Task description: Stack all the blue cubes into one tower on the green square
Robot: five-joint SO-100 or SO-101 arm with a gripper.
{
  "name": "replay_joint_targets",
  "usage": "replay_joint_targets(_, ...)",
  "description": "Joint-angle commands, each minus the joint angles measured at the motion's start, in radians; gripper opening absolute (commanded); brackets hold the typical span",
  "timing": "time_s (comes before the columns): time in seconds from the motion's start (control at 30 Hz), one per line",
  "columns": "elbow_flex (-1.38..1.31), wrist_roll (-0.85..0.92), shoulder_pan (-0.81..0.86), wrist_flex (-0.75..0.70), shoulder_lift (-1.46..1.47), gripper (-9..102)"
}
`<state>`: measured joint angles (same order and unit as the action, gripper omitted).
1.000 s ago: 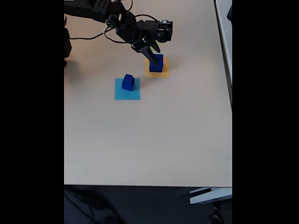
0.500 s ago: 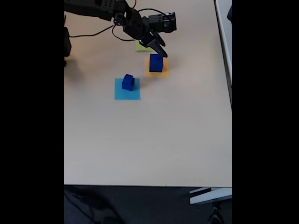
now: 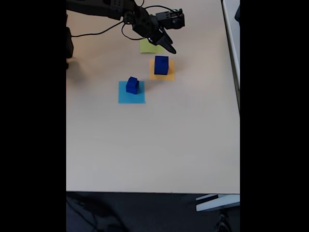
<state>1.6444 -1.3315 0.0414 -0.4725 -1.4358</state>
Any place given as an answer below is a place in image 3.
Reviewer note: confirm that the white table foot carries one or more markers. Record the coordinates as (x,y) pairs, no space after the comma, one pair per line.
(217,203)

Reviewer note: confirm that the largest blue cube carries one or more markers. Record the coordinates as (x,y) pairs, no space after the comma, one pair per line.
(161,68)

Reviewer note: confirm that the dark object on adjacent table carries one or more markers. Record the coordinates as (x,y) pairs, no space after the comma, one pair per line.
(238,14)

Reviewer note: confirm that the blue paper square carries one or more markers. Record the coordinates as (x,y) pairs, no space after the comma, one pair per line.
(125,99)

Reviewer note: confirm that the large blue cube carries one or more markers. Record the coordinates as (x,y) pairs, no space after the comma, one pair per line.
(132,90)

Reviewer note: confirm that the small blue cube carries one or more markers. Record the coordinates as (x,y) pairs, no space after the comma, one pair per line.
(133,81)

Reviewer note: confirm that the green paper square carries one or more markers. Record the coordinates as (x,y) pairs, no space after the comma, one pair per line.
(147,48)

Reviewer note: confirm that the white adjacent table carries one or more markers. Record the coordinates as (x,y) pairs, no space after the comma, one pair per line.
(233,29)

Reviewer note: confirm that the orange paper square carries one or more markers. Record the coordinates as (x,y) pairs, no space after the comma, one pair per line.
(170,75)

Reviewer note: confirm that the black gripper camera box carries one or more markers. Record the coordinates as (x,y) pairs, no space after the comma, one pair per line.
(178,19)

